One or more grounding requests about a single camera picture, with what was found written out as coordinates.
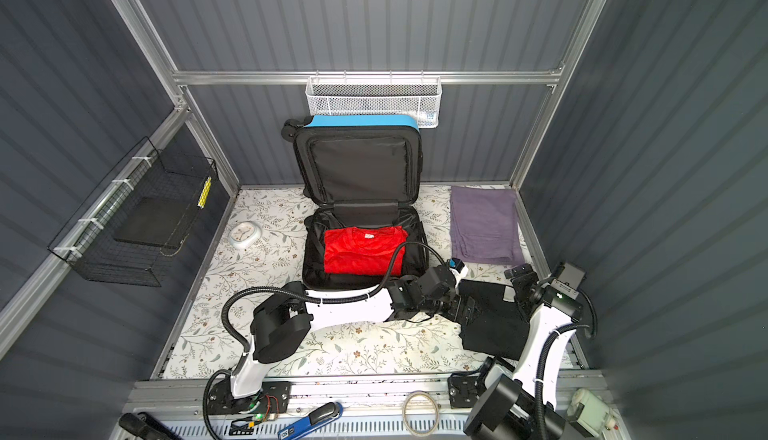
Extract black t-shirt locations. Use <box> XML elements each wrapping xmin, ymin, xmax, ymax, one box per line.
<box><xmin>459</xmin><ymin>280</ymin><xmax>529</xmax><ymax>360</ymax></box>

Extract red t-shirt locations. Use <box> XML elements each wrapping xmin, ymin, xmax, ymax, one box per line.
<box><xmin>323</xmin><ymin>226</ymin><xmax>408</xmax><ymax>277</ymax></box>

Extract purple jeans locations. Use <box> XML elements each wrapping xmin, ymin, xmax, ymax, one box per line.
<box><xmin>450</xmin><ymin>186</ymin><xmax>525</xmax><ymax>266</ymax></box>

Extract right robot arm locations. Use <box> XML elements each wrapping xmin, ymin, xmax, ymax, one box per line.
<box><xmin>463</xmin><ymin>262</ymin><xmax>597</xmax><ymax>439</ymax></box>

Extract white box device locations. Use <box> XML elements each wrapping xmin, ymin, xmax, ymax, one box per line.
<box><xmin>566</xmin><ymin>388</ymin><xmax>619</xmax><ymax>438</ymax></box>

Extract blue hard-shell suitcase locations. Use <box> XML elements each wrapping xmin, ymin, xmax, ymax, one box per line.
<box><xmin>281</xmin><ymin>114</ymin><xmax>429</xmax><ymax>291</ymax></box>

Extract floral table cloth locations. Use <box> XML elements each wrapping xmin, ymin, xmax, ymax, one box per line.
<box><xmin>159</xmin><ymin>187</ymin><xmax>488</xmax><ymax>379</ymax></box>

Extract yellow marker pen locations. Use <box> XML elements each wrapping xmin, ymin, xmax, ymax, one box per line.
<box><xmin>197</xmin><ymin>176</ymin><xmax>212</xmax><ymax>209</ymax></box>

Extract black pad in basket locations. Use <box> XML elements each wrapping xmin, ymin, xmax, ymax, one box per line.
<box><xmin>113</xmin><ymin>197</ymin><xmax>196</xmax><ymax>250</ymax></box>

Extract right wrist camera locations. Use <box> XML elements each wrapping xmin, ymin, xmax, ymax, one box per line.
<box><xmin>550</xmin><ymin>262</ymin><xmax>586</xmax><ymax>299</ymax></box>

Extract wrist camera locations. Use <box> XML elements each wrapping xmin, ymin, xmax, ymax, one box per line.
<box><xmin>550</xmin><ymin>262</ymin><xmax>586</xmax><ymax>299</ymax></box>
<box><xmin>447</xmin><ymin>257</ymin><xmax>469</xmax><ymax>281</ymax></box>

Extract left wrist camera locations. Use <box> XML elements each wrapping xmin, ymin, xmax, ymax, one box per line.
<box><xmin>447</xmin><ymin>257</ymin><xmax>469</xmax><ymax>281</ymax></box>

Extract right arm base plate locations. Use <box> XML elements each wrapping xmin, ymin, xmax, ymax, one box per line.
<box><xmin>447</xmin><ymin>372</ymin><xmax>485</xmax><ymax>409</ymax></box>

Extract coiled white cable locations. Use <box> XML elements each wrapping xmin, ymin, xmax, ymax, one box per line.
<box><xmin>401</xmin><ymin>390</ymin><xmax>442</xmax><ymax>438</ymax></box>

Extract blue black handled tool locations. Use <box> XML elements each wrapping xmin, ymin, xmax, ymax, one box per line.
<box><xmin>277</xmin><ymin>401</ymin><xmax>343</xmax><ymax>440</ymax></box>

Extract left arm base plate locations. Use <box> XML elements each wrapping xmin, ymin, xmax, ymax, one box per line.
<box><xmin>206</xmin><ymin>378</ymin><xmax>292</xmax><ymax>415</ymax></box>

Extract white wire mesh basket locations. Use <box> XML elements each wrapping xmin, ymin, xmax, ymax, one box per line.
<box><xmin>305</xmin><ymin>76</ymin><xmax>443</xmax><ymax>129</ymax></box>

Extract black wire wall basket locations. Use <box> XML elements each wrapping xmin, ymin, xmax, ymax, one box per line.
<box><xmin>48</xmin><ymin>139</ymin><xmax>218</xmax><ymax>287</ymax></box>

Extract black handle tool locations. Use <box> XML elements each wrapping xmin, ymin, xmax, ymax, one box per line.
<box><xmin>118</xmin><ymin>412</ymin><xmax>181</xmax><ymax>440</ymax></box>

